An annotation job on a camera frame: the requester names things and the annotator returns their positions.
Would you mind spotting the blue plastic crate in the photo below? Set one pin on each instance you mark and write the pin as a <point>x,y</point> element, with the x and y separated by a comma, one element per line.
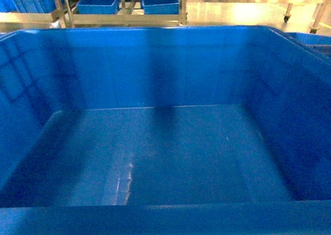
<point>187,130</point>

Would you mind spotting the background metal shelf rack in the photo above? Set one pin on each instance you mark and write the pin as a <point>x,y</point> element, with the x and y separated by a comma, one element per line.
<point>130,13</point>

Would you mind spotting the right blue shelf bin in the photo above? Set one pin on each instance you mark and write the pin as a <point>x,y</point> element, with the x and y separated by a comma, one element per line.
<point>160,6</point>

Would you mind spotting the blue shelf bin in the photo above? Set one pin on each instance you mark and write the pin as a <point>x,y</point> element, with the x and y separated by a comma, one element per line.
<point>98,6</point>
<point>160,6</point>

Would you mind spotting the middle blue shelf bin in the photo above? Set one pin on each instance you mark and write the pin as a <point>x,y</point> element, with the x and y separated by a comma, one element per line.
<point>98,6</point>

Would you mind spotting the black rack caster wheel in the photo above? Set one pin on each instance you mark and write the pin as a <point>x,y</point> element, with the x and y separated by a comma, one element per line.
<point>286,19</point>

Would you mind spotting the blue crate at right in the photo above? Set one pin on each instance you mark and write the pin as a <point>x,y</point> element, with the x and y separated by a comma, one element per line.
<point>310,38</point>

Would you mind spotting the far left blue bin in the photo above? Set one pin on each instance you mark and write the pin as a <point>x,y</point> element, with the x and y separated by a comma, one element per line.
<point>34,6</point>

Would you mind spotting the leftmost edge blue bin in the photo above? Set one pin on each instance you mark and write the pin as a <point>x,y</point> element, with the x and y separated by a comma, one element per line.
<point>7,6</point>

